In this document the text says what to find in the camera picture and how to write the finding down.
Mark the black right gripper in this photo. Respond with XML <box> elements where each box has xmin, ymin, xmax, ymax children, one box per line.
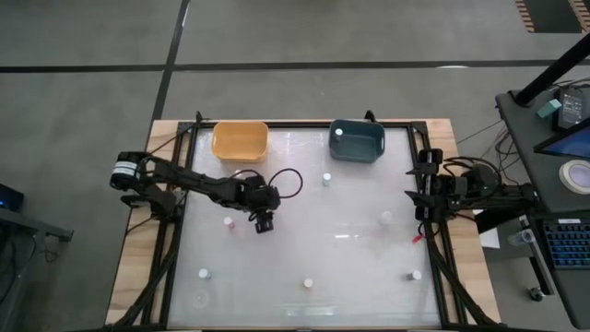
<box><xmin>404</xmin><ymin>148</ymin><xmax>467</xmax><ymax>222</ymax></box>

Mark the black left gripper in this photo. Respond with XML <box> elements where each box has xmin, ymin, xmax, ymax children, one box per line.
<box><xmin>234</xmin><ymin>177</ymin><xmax>282</xmax><ymax>234</ymax></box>

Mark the blue plastic bin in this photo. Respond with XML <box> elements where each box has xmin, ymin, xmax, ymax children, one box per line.
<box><xmin>328</xmin><ymin>119</ymin><xmax>386</xmax><ymax>164</ymax></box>

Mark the yellow plastic bin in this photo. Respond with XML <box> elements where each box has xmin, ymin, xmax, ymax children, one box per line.
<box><xmin>211</xmin><ymin>120</ymin><xmax>270</xmax><ymax>163</ymax></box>

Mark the white paper sheet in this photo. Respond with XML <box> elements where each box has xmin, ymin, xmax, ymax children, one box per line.
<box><xmin>478</xmin><ymin>226</ymin><xmax>502</xmax><ymax>249</ymax></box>

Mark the clear plastic water bottle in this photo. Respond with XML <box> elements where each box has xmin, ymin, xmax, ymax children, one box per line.
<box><xmin>506</xmin><ymin>229</ymin><xmax>537</xmax><ymax>247</ymax></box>

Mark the black side desk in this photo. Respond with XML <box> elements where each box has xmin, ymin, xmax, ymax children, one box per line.
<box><xmin>495</xmin><ymin>89</ymin><xmax>590</xmax><ymax>329</ymax></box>

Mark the white tape roll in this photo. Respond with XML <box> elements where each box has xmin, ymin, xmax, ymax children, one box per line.
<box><xmin>558</xmin><ymin>159</ymin><xmax>590</xmax><ymax>195</ymax></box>

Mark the small teal box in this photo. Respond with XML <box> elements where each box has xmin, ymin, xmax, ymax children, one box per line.
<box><xmin>536</xmin><ymin>98</ymin><xmax>563</xmax><ymax>120</ymax></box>

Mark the laptop with blue screen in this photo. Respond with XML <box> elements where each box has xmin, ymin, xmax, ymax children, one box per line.
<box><xmin>533</xmin><ymin>118</ymin><xmax>590</xmax><ymax>160</ymax></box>

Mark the black keyboard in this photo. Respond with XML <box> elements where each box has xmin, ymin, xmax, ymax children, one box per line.
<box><xmin>542</xmin><ymin>218</ymin><xmax>590</xmax><ymax>271</ymax></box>

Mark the black electronic device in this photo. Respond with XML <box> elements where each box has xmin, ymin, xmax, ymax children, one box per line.
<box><xmin>554</xmin><ymin>86</ymin><xmax>590</xmax><ymax>130</ymax></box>

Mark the black slanted pole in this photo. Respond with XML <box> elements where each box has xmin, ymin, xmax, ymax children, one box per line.
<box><xmin>513</xmin><ymin>31</ymin><xmax>590</xmax><ymax>107</ymax></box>

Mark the black mat striped edge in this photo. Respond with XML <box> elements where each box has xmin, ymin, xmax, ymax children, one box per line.
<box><xmin>514</xmin><ymin>0</ymin><xmax>590</xmax><ymax>34</ymax></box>

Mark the grey metal workbench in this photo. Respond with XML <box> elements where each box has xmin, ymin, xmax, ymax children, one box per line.
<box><xmin>0</xmin><ymin>182</ymin><xmax>75</xmax><ymax>332</ymax></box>

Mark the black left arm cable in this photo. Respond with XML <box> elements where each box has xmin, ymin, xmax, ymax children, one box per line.
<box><xmin>269</xmin><ymin>168</ymin><xmax>304</xmax><ymax>200</ymax></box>

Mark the black aluminium table frame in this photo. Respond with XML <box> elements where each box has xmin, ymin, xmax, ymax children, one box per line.
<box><xmin>105</xmin><ymin>110</ymin><xmax>503</xmax><ymax>332</ymax></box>

